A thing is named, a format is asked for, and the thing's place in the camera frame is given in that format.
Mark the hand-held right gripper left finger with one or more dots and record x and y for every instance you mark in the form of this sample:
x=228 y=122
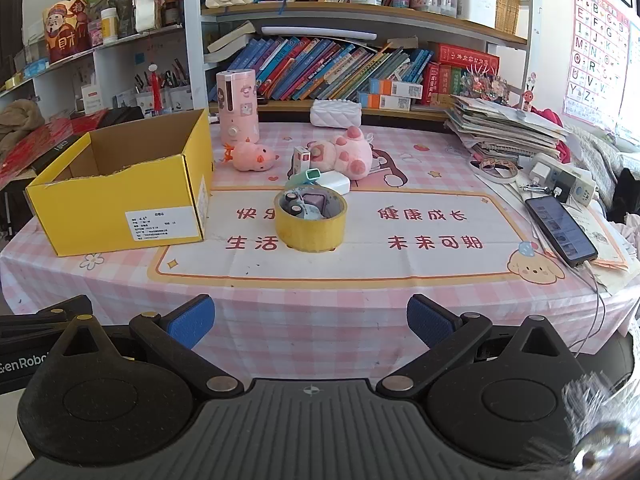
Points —
x=192 y=322

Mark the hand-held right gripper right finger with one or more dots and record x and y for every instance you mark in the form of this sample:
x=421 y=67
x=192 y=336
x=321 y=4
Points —
x=425 y=317

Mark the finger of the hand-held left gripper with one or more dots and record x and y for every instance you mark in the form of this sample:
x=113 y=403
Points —
x=30 y=332
x=70 y=306

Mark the yellow cardboard box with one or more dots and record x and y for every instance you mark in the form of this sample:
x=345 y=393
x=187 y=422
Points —
x=165 y=195

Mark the yellow tape roll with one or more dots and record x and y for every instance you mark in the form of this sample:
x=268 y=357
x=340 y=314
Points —
x=310 y=235

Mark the small grey blue object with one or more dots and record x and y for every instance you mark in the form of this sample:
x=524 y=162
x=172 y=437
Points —
x=306 y=212

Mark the small purple case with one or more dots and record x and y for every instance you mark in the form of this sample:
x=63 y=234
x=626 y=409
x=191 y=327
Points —
x=316 y=202

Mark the white charger adapter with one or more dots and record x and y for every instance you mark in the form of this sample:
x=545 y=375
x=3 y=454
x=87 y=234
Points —
x=335 y=181

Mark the pink pig plush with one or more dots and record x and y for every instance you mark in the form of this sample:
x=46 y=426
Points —
x=350 y=157

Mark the pink chick plush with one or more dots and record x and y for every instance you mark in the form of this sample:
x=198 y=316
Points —
x=252 y=156

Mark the mint green small case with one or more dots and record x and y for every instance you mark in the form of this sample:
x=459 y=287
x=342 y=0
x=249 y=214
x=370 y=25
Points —
x=307 y=176

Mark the small white red box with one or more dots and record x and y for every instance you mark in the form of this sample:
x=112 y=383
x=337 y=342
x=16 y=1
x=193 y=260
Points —
x=301 y=160

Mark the pink printed tablecloth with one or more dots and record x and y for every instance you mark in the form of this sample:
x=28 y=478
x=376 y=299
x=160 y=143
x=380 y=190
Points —
x=325 y=270

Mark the black smartphone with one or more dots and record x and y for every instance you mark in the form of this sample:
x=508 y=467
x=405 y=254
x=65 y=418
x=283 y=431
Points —
x=560 y=230

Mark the red patterned box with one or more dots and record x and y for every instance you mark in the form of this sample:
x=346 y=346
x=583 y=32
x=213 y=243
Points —
x=30 y=145

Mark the patterned tape roll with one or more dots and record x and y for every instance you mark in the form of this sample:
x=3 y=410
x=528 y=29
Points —
x=492 y=162

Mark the metal clip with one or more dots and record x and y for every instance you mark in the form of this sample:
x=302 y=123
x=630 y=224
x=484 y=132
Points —
x=535 y=187

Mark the small white charger plug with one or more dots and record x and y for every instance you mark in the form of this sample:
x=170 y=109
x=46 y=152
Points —
x=556 y=194

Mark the brown cloth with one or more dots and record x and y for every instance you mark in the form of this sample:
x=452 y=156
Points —
x=20 y=120

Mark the loose paper sheets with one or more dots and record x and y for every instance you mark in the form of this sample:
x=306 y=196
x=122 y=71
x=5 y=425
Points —
x=607 y=245

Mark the black case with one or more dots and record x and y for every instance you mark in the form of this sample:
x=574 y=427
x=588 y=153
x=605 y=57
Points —
x=125 y=113

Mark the white power strip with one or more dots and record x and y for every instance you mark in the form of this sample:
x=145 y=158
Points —
x=582 y=190

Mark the white box red label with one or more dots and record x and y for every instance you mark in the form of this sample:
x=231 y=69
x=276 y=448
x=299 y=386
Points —
x=92 y=100

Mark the stack of papers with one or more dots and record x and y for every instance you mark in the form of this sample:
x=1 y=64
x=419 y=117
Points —
x=505 y=125

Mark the blue white box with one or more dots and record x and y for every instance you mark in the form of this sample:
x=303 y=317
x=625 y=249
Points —
x=125 y=99

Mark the white pen cup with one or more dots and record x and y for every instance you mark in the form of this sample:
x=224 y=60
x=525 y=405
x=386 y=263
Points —
x=180 y=97
x=145 y=102

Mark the pink humidifier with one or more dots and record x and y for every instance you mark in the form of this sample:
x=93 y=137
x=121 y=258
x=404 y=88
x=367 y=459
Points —
x=239 y=110

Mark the pale pink cloth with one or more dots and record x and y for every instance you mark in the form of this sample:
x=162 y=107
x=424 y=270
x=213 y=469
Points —
x=627 y=235

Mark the orange blue box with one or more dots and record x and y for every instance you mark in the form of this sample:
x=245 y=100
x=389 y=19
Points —
x=385 y=101
x=395 y=87

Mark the white quilted pouch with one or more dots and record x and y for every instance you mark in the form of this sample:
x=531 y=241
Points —
x=335 y=112

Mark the grey fuzzy blanket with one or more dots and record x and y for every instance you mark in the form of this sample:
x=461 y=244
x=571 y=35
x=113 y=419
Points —
x=595 y=155

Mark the red bag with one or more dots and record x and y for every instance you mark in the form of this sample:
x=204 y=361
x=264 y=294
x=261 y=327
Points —
x=550 y=117

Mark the dark cloth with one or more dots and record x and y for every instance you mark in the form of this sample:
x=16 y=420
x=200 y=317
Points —
x=627 y=195

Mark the colourful ornament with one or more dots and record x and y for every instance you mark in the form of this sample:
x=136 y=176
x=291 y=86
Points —
x=482 y=85

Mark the red ant figure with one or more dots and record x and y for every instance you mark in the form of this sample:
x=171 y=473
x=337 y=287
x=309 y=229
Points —
x=527 y=97

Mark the white shelf unit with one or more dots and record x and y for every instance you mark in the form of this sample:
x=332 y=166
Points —
x=115 y=65

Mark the red boxed book set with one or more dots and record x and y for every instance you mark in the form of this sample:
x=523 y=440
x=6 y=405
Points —
x=465 y=55

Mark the pink jar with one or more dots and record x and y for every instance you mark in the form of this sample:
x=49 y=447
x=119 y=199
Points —
x=95 y=34

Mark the row of leaning colourful books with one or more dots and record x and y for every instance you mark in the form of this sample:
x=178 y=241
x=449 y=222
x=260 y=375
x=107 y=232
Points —
x=310 y=67

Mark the red figure printed box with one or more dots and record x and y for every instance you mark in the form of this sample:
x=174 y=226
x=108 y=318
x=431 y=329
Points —
x=67 y=30

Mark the white jar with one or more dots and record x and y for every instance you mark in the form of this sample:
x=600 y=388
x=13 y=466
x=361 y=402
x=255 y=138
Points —
x=109 y=27

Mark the thick beige book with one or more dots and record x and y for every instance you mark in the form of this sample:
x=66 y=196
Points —
x=230 y=37

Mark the white wooden bookshelf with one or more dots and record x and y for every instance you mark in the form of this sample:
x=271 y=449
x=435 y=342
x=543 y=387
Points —
x=195 y=35

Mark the white long lamp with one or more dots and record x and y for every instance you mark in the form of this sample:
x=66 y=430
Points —
x=320 y=31

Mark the white small bag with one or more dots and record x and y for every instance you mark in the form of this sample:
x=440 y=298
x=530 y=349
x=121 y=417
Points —
x=146 y=7

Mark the white storage box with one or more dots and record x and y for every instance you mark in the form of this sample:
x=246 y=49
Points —
x=477 y=7

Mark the pink alphabet poster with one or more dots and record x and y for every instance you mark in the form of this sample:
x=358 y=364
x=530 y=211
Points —
x=595 y=50

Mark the white wall chart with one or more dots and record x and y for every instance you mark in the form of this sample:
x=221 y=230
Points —
x=630 y=80

